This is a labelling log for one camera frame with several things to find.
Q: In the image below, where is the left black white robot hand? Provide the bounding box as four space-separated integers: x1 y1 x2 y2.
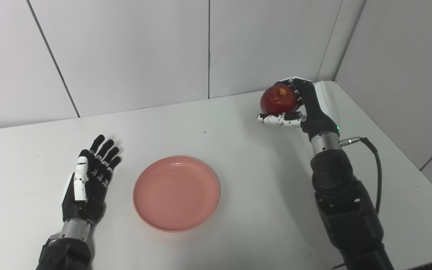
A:
61 134 122 225

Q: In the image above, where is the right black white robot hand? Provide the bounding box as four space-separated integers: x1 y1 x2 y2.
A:
257 76 341 143

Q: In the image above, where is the red apple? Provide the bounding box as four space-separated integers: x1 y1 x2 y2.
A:
260 84 300 115

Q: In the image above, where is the pink round plate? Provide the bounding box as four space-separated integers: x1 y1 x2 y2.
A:
133 156 221 233

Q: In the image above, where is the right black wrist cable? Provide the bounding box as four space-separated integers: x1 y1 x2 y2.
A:
339 136 384 216

